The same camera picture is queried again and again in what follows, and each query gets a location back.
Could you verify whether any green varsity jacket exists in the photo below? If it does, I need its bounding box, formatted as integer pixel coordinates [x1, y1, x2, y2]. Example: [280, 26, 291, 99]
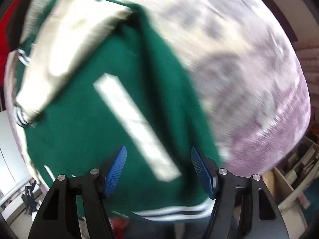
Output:
[14, 0, 220, 222]

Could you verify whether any black tripod stand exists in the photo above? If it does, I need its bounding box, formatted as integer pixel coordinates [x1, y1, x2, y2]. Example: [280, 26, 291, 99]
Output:
[21, 180, 42, 217]

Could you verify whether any wooden shelf unit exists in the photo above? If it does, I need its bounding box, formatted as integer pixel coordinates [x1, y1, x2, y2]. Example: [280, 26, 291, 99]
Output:
[262, 136, 318, 238]

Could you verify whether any floral fleece blanket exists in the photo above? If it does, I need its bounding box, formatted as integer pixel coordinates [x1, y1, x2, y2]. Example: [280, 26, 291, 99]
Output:
[121, 0, 310, 176]

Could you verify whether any red garment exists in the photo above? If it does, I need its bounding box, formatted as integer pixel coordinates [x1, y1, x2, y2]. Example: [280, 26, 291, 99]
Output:
[0, 0, 25, 61]

